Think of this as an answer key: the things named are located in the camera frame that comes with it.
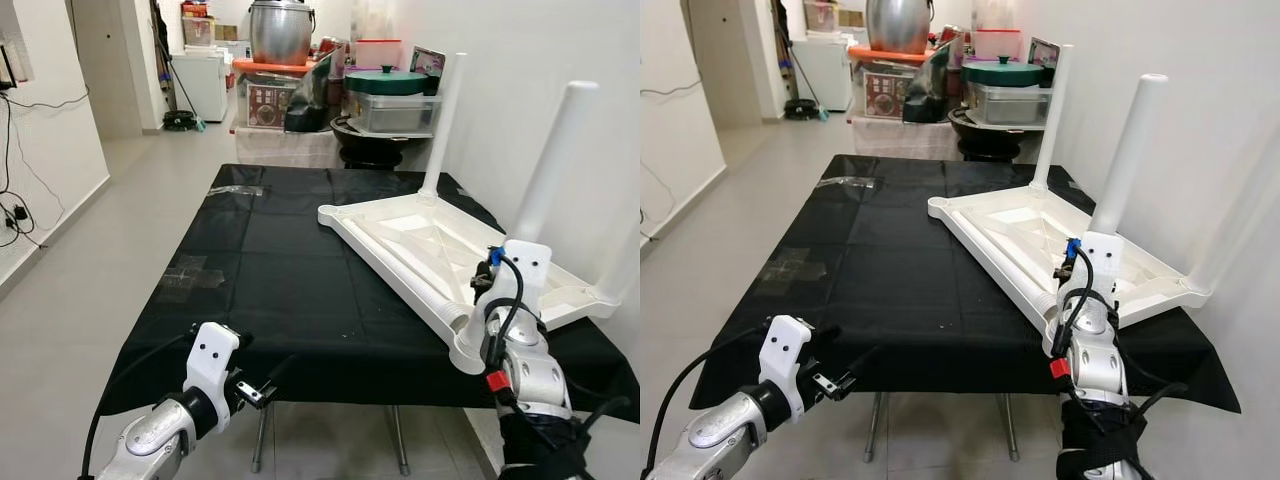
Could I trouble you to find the black table cloth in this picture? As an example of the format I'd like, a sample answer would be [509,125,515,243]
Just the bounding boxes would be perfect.
[100,165,641,417]
[690,155,1242,414]

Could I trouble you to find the white plastic table top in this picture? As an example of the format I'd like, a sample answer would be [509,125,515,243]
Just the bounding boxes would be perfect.
[928,183,1213,357]
[318,190,628,377]

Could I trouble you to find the black round wok stand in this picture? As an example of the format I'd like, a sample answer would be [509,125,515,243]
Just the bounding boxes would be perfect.
[948,105,1042,162]
[330,115,437,170]

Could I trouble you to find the clear plastic container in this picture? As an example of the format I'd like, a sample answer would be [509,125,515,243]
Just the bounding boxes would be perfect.
[350,92,442,137]
[968,82,1054,127]

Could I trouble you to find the bench with white lace cloth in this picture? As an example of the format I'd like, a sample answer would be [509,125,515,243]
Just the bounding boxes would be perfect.
[235,125,342,169]
[850,115,962,160]

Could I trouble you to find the green pot with lid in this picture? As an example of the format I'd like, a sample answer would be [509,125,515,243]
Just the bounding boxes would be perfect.
[345,65,430,97]
[963,55,1047,87]

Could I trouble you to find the dark framed picture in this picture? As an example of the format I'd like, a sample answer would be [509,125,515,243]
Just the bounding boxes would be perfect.
[410,47,447,97]
[1028,38,1062,87]

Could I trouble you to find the black floor mop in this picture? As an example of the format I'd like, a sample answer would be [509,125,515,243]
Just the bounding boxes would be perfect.
[150,10,207,134]
[770,5,830,122]

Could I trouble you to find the black plastic bag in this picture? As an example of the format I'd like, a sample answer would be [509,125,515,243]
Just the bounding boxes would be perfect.
[285,55,337,135]
[903,40,957,125]

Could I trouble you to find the white box with pink lid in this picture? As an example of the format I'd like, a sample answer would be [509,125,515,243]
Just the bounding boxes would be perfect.
[357,38,405,70]
[975,28,1024,60]

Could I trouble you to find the white cabinet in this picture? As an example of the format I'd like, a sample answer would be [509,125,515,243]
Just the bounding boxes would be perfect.
[170,50,230,124]
[790,38,852,112]

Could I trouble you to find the steel pot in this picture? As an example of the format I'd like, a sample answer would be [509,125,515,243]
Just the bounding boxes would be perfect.
[867,0,934,53]
[250,0,317,66]

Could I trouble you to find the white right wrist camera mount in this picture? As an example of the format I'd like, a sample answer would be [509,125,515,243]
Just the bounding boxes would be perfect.
[482,240,552,338]
[1058,232,1120,333]

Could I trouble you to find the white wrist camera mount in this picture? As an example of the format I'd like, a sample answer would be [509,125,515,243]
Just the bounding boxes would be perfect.
[760,315,817,408]
[1058,232,1120,333]
[482,240,552,338]
[185,322,242,413]

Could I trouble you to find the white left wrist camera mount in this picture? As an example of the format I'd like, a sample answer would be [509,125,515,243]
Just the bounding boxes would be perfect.
[760,315,817,408]
[185,322,242,413]

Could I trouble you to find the metal folding table frame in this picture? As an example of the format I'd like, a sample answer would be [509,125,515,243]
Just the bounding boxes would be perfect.
[250,400,412,477]
[870,392,1022,464]

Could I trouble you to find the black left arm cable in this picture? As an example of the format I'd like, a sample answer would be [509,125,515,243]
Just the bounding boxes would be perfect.
[645,325,772,477]
[80,330,197,480]

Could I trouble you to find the black wall cable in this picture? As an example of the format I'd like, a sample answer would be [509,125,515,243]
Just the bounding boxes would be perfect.
[0,88,93,250]
[640,83,703,203]

